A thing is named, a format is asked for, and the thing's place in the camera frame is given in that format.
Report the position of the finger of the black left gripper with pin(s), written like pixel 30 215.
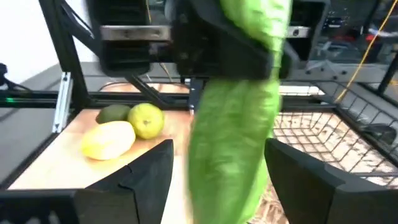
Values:
pixel 124 59
pixel 306 15

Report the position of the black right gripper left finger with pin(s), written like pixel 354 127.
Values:
pixel 130 199

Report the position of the light green round fruit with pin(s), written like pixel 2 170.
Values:
pixel 146 121

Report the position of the yellow star fruit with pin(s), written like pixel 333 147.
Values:
pixel 109 140

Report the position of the silver aluminium bracket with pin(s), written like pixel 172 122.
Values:
pixel 62 102

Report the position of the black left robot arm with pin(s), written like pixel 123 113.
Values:
pixel 196 96

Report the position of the black aluminium rig frame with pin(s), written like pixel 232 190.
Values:
pixel 66 46

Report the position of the dark green avocado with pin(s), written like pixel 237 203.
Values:
pixel 112 113

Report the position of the round woven placemat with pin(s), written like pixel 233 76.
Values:
pixel 270 211

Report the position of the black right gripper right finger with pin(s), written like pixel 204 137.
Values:
pixel 311 199

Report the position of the green romaine lettuce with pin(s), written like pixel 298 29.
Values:
pixel 230 149

